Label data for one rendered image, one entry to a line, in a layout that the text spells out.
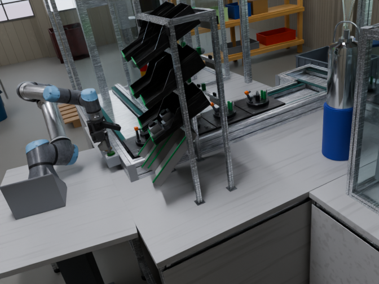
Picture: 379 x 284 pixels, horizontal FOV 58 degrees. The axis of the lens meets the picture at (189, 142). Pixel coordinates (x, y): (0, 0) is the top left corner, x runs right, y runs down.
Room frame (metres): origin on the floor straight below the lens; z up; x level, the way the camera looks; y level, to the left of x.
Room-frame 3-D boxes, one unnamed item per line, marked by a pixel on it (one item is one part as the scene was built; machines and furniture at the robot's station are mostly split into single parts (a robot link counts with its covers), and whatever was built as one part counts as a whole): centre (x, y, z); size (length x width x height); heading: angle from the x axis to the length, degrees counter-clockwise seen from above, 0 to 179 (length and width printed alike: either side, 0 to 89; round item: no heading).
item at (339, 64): (1.45, -0.74, 1.32); 0.14 x 0.14 x 0.38
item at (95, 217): (1.49, 0.71, 0.84); 0.90 x 0.70 x 0.03; 11
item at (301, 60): (3.04, -1.46, 0.73); 0.62 x 0.42 x 0.23; 21
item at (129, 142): (1.72, 0.23, 0.96); 0.24 x 0.24 x 0.02; 21
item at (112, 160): (1.72, 0.46, 0.93); 0.21 x 0.07 x 0.06; 21
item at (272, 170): (1.88, -0.19, 0.84); 1.50 x 1.41 x 0.03; 21
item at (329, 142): (1.45, -0.74, 0.99); 0.16 x 0.16 x 0.27
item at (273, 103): (1.99, -0.47, 1.01); 0.24 x 0.24 x 0.13; 21
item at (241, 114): (1.90, -0.24, 1.01); 0.24 x 0.24 x 0.13; 21
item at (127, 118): (2.01, 0.31, 0.91); 0.84 x 0.28 x 0.10; 21
